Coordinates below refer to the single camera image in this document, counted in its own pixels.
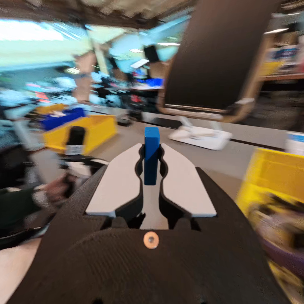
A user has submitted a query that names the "blue plastic bin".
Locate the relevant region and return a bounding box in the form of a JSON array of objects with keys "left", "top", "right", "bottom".
[
  {"left": 40, "top": 107, "right": 86, "bottom": 130},
  {"left": 136, "top": 78, "right": 164, "bottom": 87}
]

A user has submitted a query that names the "white knit shirt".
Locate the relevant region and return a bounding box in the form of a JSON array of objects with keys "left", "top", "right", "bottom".
[{"left": 0, "top": 237, "right": 43, "bottom": 304}]

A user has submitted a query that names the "blue-white paper sheet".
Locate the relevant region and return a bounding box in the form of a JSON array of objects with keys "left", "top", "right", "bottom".
[{"left": 285, "top": 133, "right": 304, "bottom": 156}]

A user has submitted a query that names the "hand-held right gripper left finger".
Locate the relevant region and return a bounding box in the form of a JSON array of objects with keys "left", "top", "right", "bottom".
[{"left": 85, "top": 143, "right": 144, "bottom": 218}]

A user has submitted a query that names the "acrylic stand white base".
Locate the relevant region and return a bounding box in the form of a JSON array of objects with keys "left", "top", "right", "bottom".
[{"left": 168, "top": 116, "right": 233, "bottom": 150}]

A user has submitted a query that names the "yellow plastic bin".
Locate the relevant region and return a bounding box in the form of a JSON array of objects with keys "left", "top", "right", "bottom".
[
  {"left": 236, "top": 148, "right": 304, "bottom": 304},
  {"left": 44, "top": 115, "right": 117, "bottom": 155}
]

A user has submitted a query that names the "grey desk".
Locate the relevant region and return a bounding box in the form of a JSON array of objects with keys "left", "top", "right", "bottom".
[{"left": 31, "top": 107, "right": 304, "bottom": 205}]

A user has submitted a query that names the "dark green zip jacket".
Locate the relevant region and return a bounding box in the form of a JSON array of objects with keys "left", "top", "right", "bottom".
[{"left": 0, "top": 188, "right": 57, "bottom": 248}]

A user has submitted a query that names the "blue wooden block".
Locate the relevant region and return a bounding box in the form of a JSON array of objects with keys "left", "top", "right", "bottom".
[{"left": 144, "top": 127, "right": 160, "bottom": 186}]

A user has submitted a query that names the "person's left hand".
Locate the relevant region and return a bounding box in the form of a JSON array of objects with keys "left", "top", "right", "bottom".
[{"left": 45, "top": 174, "right": 74, "bottom": 207}]

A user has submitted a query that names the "person's left forearm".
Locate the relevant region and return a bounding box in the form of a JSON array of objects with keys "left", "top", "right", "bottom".
[{"left": 0, "top": 188, "right": 48, "bottom": 228}]

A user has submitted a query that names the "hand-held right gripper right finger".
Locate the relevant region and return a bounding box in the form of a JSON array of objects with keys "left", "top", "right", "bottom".
[{"left": 159, "top": 143, "right": 217, "bottom": 218}]

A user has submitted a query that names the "wood-edged display panel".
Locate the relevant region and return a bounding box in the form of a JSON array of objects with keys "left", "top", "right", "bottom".
[{"left": 157, "top": 0, "right": 282, "bottom": 123}]

